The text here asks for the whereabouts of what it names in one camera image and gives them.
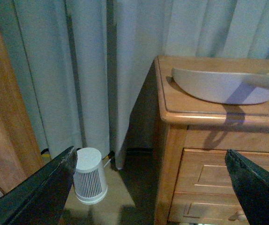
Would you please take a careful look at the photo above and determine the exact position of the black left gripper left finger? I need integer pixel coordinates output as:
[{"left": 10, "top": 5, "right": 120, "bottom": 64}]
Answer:
[{"left": 0, "top": 146, "right": 77, "bottom": 225}]

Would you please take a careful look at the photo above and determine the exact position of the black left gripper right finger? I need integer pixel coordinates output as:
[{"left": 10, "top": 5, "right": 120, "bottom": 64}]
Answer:
[{"left": 224, "top": 149, "right": 269, "bottom": 225}]

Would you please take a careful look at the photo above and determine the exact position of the beige plastic dustpan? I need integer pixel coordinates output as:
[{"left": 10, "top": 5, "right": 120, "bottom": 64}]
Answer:
[{"left": 172, "top": 68, "right": 269, "bottom": 105}]

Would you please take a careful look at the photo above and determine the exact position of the round wooden drawer knob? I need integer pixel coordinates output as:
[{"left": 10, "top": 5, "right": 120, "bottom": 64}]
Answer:
[{"left": 228, "top": 210, "right": 247, "bottom": 222}]

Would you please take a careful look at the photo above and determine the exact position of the wooden nightstand cabinet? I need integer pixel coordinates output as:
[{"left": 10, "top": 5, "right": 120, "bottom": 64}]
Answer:
[{"left": 154, "top": 56, "right": 269, "bottom": 225}]

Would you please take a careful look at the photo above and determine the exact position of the light grey curtain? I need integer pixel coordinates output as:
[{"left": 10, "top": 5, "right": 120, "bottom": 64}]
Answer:
[{"left": 0, "top": 0, "right": 269, "bottom": 169}]

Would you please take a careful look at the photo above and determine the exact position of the wooden door frame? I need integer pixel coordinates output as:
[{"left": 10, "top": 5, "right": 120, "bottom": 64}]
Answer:
[{"left": 0, "top": 33, "right": 44, "bottom": 193}]

